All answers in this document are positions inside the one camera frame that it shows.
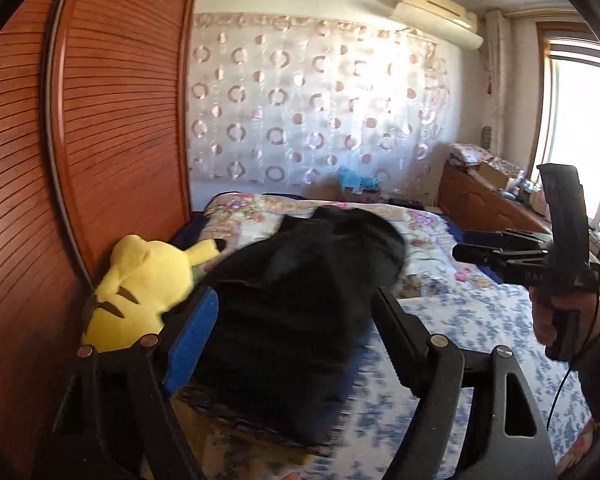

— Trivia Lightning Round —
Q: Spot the white wall air conditioner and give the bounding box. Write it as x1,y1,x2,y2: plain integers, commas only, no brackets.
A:
391,0,485,51

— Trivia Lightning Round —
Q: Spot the wooden louvered wardrobe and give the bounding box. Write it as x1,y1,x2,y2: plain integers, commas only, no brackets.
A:
0,0,203,480

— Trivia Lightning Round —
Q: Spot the yellow plush toy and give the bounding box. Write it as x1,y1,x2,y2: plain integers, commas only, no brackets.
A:
80,234,227,353

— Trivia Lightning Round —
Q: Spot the sheer circle-patterned curtain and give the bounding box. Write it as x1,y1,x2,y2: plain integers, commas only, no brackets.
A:
187,12,453,196

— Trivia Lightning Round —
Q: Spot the wooden framed window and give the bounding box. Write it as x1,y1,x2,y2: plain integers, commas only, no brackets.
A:
537,22,600,241

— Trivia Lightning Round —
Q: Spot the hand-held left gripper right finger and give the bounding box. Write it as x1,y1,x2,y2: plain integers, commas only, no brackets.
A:
375,287,553,480

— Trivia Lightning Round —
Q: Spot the white patterned window curtain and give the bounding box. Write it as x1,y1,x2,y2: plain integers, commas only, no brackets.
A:
484,9,513,153

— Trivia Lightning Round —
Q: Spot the blue floral bed sheet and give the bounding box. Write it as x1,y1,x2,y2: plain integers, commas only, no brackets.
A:
200,280,598,480

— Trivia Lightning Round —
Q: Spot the floral printed cloth pile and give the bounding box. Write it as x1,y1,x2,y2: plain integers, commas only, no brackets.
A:
447,142,496,166

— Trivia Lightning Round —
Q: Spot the wooden side cabinet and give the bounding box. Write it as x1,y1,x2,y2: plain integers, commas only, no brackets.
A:
437,160,600,261

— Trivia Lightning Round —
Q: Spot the black printed t-shirt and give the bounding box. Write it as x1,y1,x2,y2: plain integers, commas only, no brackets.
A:
195,206,407,443

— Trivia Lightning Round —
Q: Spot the teal toy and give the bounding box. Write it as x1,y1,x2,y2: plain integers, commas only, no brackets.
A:
336,166,380,196

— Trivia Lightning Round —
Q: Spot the navy folded garment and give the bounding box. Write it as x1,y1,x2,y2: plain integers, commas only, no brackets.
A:
300,345,376,448

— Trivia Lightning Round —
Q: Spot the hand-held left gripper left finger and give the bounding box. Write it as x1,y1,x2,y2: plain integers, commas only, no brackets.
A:
35,286,221,480

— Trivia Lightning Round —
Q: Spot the pink floral blanket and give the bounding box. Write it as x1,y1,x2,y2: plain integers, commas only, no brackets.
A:
200,192,496,301

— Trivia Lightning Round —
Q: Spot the person's right hand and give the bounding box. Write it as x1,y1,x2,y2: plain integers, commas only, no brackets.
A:
530,287,600,356

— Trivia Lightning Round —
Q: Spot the dark ring-patterned folded cloth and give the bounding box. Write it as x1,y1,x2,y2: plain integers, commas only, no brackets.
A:
175,385,326,446

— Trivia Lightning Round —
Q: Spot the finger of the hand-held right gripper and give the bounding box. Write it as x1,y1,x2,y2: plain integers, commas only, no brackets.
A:
452,246,546,285
463,229,551,252

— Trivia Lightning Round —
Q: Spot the cardboard box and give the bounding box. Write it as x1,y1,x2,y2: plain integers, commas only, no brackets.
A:
477,160,511,188

